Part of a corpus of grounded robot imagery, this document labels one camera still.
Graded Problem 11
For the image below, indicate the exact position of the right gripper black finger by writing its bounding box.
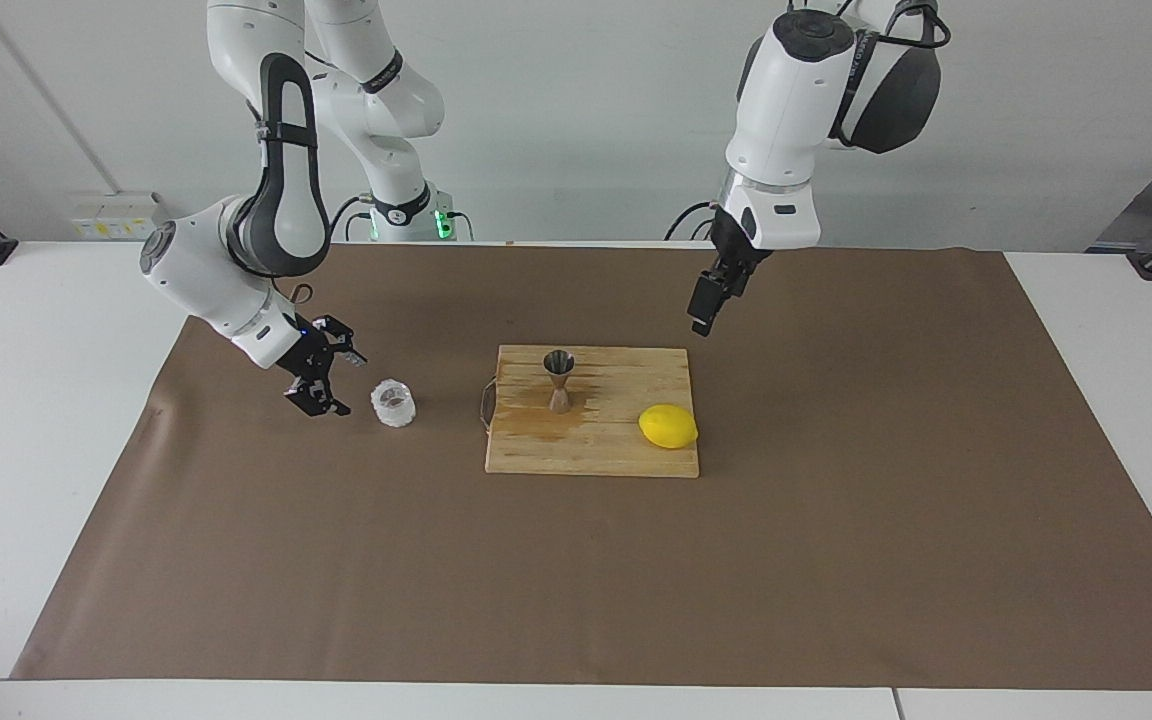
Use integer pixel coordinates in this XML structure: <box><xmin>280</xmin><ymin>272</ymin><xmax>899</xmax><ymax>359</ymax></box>
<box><xmin>316</xmin><ymin>314</ymin><xmax>370</xmax><ymax>365</ymax></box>
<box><xmin>282</xmin><ymin>380</ymin><xmax>353</xmax><ymax>420</ymax></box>

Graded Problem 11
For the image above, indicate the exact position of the clear glass cup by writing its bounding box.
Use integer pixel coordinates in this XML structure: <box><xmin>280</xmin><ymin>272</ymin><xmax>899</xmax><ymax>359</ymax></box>
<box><xmin>370</xmin><ymin>377</ymin><xmax>418</xmax><ymax>430</ymax></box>

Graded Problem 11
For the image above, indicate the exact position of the steel double jigger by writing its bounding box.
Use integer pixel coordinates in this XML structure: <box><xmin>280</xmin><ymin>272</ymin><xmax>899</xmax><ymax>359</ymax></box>
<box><xmin>543</xmin><ymin>349</ymin><xmax>577</xmax><ymax>415</ymax></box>

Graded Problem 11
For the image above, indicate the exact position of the yellow lemon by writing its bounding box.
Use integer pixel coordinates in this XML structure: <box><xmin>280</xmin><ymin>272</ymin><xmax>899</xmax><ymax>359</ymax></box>
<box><xmin>638</xmin><ymin>403</ymin><xmax>699</xmax><ymax>450</ymax></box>

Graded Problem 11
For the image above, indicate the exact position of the wooden cutting board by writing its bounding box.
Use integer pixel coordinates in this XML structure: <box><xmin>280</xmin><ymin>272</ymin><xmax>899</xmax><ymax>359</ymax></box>
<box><xmin>479</xmin><ymin>345</ymin><xmax>700</xmax><ymax>479</ymax></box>

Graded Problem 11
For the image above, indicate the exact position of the brown paper table mat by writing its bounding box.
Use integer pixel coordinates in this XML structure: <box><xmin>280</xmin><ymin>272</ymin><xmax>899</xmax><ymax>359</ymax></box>
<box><xmin>11</xmin><ymin>240</ymin><xmax>1152</xmax><ymax>691</ymax></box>

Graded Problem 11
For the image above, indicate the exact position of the black base cable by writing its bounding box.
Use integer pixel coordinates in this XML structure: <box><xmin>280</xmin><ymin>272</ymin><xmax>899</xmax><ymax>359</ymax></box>
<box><xmin>326</xmin><ymin>195</ymin><xmax>374</xmax><ymax>242</ymax></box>
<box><xmin>664</xmin><ymin>198</ymin><xmax>722</xmax><ymax>242</ymax></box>

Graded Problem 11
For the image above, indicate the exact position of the white wall socket strip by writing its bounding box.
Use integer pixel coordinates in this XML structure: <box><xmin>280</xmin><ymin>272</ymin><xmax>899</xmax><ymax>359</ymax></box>
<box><xmin>69</xmin><ymin>192</ymin><xmax>169</xmax><ymax>241</ymax></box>

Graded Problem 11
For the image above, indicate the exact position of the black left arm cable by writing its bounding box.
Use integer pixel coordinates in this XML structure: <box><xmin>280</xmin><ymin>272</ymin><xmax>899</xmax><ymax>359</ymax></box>
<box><xmin>831</xmin><ymin>0</ymin><xmax>953</xmax><ymax>141</ymax></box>

